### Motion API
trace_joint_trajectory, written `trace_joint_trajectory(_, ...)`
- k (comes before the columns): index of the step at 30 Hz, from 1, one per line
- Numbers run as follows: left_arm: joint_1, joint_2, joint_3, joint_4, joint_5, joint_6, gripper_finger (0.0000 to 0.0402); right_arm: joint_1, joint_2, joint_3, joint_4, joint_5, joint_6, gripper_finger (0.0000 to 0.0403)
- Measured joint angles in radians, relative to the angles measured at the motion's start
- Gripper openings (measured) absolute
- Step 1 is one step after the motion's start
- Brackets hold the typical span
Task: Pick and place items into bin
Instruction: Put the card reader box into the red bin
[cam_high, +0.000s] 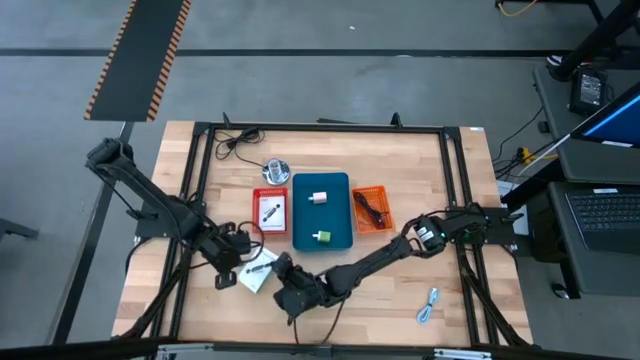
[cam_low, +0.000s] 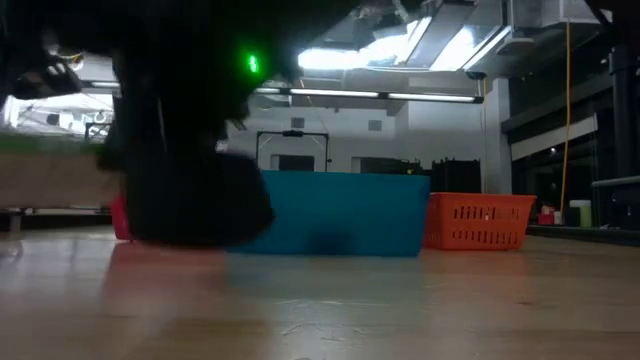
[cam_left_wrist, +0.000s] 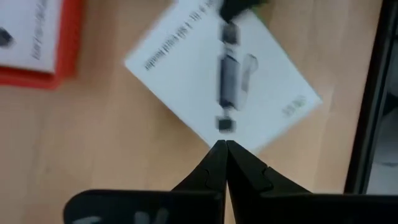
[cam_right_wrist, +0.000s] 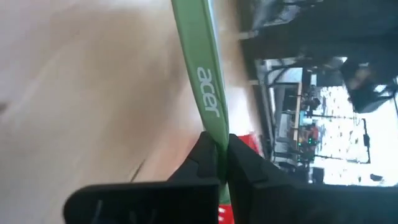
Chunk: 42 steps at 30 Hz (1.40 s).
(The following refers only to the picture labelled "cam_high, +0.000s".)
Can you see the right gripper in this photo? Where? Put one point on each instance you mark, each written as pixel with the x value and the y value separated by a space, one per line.
pixel 300 292

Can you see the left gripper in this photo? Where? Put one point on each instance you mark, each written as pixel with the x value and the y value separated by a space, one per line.
pixel 230 247

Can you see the green charger plug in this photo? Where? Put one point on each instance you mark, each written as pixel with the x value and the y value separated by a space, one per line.
pixel 324 236

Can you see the white pink charger plug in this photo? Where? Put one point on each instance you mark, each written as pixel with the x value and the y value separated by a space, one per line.
pixel 318 198

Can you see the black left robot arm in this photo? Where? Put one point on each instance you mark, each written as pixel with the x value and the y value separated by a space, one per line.
pixel 145 187

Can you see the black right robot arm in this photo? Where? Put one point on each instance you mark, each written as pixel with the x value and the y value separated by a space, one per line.
pixel 370 261

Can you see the blue plastic bin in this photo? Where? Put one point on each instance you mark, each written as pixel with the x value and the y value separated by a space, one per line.
pixel 322 215

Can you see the red mesh basket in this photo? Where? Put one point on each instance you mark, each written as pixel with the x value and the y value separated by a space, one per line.
pixel 255 210

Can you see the silver round puck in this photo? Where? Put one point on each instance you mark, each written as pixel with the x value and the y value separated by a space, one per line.
pixel 276 172

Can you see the orange mesh basket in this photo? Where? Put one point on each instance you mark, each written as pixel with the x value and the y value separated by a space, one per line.
pixel 387 195

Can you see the black floor strip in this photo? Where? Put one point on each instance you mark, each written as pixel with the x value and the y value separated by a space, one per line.
pixel 80 280

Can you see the black crossbeam with brackets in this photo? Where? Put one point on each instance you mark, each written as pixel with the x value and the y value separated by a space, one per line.
pixel 75 350

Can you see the black orange-striped floor mat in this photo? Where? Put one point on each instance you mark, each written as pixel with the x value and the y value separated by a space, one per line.
pixel 137 60

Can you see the grey chair base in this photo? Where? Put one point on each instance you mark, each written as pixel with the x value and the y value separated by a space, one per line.
pixel 17 230

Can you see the black laptop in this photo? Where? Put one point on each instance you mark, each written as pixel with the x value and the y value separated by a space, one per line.
pixel 605 215

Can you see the grey side desk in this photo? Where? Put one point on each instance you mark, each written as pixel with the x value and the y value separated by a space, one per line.
pixel 600 167

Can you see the person's sneaker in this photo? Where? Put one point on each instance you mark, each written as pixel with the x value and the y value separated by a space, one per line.
pixel 555 60

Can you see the black stand leg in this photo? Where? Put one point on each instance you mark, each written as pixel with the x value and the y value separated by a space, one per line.
pixel 567 72

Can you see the blue-lit monitor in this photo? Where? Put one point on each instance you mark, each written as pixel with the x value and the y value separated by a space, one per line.
pixel 617 122

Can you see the black frame clamp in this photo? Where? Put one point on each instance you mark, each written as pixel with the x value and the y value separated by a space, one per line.
pixel 396 120
pixel 226 120

